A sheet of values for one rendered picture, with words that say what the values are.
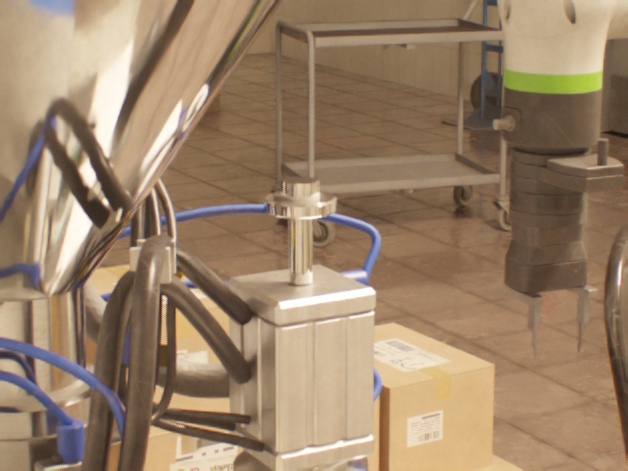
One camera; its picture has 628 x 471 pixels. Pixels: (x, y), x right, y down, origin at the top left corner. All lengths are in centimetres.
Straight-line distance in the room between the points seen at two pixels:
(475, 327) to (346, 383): 473
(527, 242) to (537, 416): 307
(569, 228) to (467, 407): 221
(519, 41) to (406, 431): 223
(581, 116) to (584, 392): 334
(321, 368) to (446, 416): 306
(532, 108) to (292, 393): 88
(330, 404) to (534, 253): 89
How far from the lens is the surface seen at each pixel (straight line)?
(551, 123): 150
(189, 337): 330
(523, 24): 149
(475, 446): 379
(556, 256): 155
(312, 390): 66
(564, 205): 153
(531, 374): 495
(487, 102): 942
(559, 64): 149
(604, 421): 459
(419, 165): 696
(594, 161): 150
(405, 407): 363
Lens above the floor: 159
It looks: 14 degrees down
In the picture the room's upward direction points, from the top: straight up
